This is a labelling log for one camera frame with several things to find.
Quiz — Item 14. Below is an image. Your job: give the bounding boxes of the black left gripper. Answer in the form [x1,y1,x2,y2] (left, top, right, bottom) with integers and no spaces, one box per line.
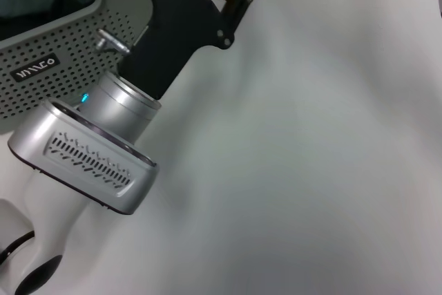
[122,0,260,102]

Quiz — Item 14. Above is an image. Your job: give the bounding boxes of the grey perforated storage basket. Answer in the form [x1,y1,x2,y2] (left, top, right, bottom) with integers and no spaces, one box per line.
[0,0,155,134]

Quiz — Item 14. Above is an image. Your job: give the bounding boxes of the left gripper cable with plug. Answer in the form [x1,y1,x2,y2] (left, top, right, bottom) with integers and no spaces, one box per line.
[95,27,150,57]

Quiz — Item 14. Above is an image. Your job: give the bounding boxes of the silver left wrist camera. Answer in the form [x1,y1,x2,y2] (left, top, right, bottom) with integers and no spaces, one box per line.
[6,99,160,216]

